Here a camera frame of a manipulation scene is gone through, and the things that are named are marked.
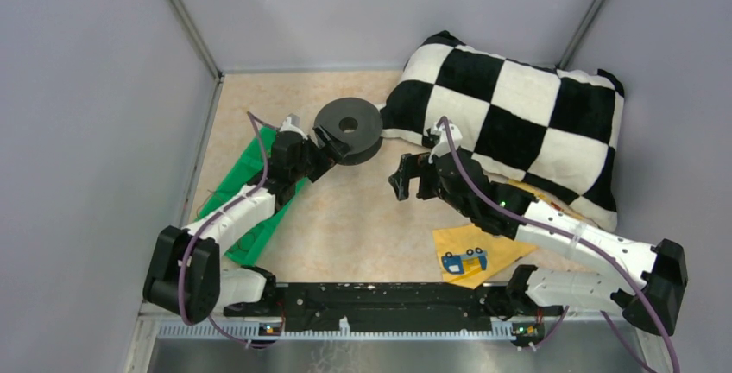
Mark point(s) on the black cable spool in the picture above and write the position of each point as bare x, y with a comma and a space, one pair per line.
355, 121

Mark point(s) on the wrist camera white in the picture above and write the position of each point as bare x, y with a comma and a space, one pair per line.
292, 123
446, 137

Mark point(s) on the white slotted cable duct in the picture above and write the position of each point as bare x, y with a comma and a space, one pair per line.
248, 330

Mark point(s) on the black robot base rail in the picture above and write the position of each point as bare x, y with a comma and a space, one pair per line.
388, 307

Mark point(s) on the green compartment tray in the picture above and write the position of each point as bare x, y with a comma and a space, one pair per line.
249, 246

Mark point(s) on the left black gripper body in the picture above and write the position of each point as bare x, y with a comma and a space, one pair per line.
309, 151

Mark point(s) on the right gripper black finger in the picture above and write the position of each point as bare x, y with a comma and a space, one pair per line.
429, 181
410, 166

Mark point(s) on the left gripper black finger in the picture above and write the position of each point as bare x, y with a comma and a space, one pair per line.
321, 161
329, 144

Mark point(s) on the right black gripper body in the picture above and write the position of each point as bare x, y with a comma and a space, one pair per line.
454, 201

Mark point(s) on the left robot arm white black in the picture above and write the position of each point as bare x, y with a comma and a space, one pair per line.
184, 274

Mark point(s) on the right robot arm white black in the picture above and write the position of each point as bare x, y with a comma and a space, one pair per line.
645, 283

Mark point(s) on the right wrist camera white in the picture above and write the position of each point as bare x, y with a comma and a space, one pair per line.
446, 137

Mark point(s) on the black white checkered pillow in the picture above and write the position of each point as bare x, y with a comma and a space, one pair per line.
553, 129

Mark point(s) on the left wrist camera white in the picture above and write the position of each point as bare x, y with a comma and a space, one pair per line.
292, 123

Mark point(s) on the yellow cloth with car print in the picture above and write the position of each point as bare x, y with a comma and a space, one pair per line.
468, 257

